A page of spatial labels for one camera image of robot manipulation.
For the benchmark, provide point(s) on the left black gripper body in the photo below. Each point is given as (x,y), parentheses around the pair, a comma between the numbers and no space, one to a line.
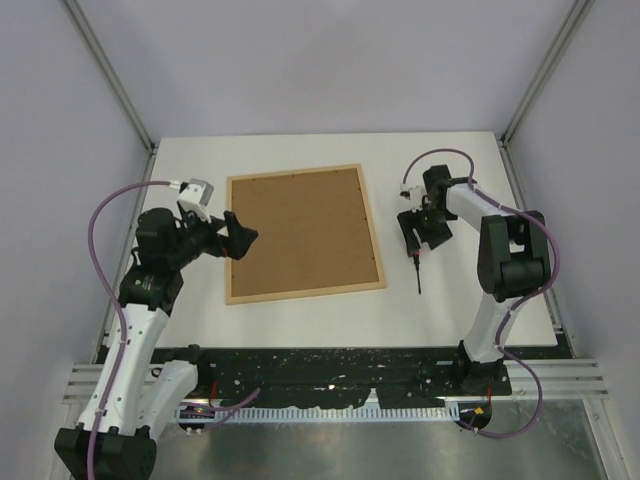
(199,237)

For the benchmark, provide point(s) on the wooden picture frame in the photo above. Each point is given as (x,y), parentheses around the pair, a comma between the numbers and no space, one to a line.
(316,235)

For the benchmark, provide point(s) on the aluminium frame post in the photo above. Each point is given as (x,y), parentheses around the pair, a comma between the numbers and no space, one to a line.
(560,42)
(98,54)

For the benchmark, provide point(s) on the slotted grey cable duct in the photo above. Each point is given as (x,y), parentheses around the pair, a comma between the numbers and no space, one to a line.
(369,413)

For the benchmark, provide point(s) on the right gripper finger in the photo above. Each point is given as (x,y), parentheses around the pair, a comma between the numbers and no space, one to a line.
(438,234)
(407,221)

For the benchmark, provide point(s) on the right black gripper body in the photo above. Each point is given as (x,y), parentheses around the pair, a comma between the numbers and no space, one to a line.
(434,216)

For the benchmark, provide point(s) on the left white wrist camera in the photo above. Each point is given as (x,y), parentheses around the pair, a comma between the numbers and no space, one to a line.
(194,197)

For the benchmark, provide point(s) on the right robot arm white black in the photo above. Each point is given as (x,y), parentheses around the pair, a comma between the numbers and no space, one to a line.
(513,262)

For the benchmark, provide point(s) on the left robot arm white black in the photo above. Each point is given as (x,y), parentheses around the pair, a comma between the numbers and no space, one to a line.
(117,434)

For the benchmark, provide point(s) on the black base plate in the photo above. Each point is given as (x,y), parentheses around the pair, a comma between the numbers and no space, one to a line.
(330,378)

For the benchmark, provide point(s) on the red handled screwdriver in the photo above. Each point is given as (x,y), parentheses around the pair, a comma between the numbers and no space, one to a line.
(417,275)

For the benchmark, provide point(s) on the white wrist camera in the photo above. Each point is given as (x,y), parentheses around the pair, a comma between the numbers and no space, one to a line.
(412,194)
(194,197)

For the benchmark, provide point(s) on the left aluminium frame post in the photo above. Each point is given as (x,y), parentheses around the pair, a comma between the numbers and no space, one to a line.
(98,54)

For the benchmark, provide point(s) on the aluminium front rail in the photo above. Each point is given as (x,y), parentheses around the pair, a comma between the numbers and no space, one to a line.
(560,379)

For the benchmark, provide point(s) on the right aluminium frame post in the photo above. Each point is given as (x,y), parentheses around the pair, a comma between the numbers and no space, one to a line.
(560,42)

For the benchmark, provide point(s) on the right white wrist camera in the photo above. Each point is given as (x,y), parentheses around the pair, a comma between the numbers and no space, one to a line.
(412,194)

